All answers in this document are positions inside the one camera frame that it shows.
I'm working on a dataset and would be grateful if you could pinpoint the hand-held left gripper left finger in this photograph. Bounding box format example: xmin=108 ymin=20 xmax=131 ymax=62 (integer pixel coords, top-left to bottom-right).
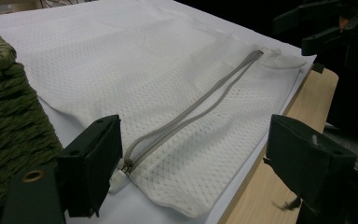
xmin=57 ymin=114 xmax=124 ymax=218

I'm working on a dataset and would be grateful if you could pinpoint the black curtain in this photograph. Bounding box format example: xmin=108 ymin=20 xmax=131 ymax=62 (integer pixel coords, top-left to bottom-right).
xmin=173 ymin=0 xmax=358 ymax=134

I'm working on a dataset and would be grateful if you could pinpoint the white mesh laundry bag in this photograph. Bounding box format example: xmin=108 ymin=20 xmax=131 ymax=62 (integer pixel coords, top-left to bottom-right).
xmin=18 ymin=15 xmax=308 ymax=218

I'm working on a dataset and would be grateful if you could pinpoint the white table sheet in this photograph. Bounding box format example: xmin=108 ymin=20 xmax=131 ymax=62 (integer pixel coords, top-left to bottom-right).
xmin=0 ymin=0 xmax=318 ymax=224

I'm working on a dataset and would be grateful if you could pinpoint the green woven basket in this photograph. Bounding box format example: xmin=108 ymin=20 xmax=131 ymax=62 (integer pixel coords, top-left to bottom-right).
xmin=0 ymin=23 xmax=65 ymax=216

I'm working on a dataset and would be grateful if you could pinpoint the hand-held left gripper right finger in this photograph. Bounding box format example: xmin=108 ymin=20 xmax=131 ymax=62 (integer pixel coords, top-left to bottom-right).
xmin=263 ymin=114 xmax=358 ymax=214

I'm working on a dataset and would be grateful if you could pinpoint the small black table clamp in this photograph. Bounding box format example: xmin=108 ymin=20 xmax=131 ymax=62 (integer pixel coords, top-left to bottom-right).
xmin=311 ymin=62 xmax=326 ymax=75

